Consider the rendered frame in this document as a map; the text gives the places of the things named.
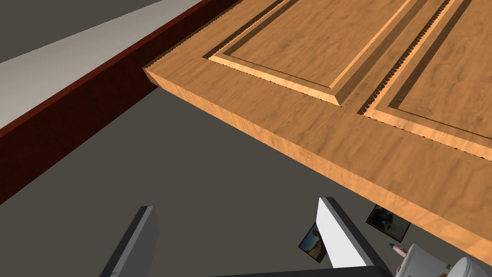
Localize brown wooden panelled door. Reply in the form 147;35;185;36
142;0;492;267

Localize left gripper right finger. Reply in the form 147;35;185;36
315;196;394;277

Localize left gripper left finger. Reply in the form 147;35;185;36
99;205;160;277

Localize dark framed wall picture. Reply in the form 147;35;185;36
298;222;328;264
365;204;411;243

